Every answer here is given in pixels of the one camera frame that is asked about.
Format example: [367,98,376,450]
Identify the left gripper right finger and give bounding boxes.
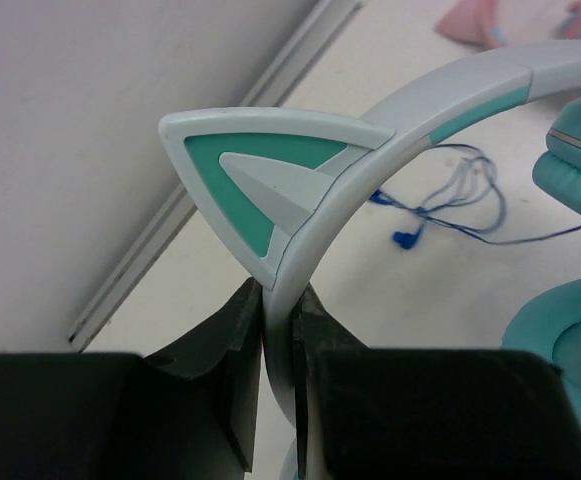
[292,288,581,479]

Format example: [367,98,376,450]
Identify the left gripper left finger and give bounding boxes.
[0,279,262,479]

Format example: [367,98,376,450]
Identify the blue headphone cable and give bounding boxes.
[369,143,581,250]

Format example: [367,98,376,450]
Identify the teal cat-ear headphones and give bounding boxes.
[157,38,581,480]

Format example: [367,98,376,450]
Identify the pink blue cat-ear headphones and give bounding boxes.
[435,0,581,50]

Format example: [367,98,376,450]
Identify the aluminium table frame rail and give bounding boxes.
[68,1,372,351]

